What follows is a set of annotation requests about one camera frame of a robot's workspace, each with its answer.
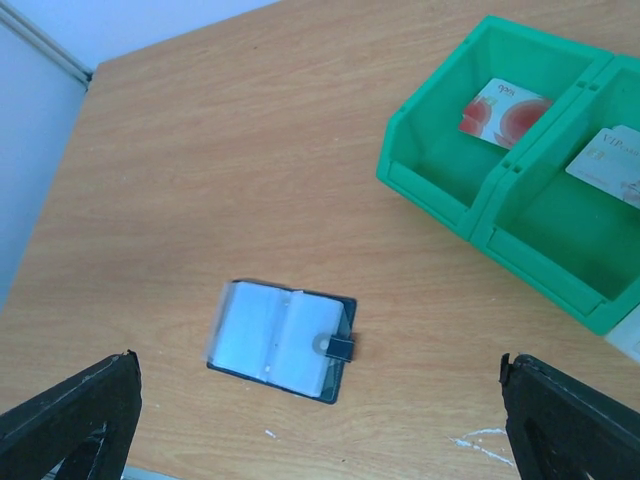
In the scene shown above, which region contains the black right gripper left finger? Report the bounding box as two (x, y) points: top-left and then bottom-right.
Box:
(1, 351), (142, 479)

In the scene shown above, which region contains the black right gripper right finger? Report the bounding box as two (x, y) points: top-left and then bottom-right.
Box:
(499, 354), (639, 479)

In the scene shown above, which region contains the dark blue card holder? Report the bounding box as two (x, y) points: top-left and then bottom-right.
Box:
(204, 279), (357, 405)

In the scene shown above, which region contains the red circle card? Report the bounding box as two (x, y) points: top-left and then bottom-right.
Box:
(458, 78), (552, 150)

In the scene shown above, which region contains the grey white card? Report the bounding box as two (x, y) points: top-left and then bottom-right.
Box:
(565, 125), (640, 209)

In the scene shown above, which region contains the white translucent plastic bin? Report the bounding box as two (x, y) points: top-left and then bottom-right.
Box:
(605, 305), (640, 364)

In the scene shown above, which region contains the green plastic bin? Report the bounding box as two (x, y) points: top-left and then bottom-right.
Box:
(471, 55), (639, 335)
(376, 16), (614, 240)

